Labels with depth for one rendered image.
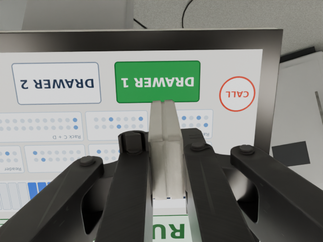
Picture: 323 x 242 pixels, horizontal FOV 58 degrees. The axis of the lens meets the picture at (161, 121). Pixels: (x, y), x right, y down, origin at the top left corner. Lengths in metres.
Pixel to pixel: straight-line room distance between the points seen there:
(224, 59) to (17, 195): 0.30
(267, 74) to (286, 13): 1.56
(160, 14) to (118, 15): 1.26
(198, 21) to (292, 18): 0.55
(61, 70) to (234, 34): 0.19
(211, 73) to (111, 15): 0.22
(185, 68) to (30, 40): 0.17
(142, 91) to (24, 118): 0.14
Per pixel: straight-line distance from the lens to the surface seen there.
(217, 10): 1.76
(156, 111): 0.16
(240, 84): 0.34
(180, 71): 0.32
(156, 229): 0.41
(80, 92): 0.34
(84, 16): 0.49
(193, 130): 0.15
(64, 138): 0.36
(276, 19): 1.92
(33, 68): 0.35
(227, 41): 0.33
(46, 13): 0.51
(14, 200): 0.42
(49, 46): 0.34
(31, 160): 0.38
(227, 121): 0.35
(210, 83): 0.33
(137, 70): 0.32
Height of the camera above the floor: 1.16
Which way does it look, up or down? 22 degrees down
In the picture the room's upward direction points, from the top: 179 degrees clockwise
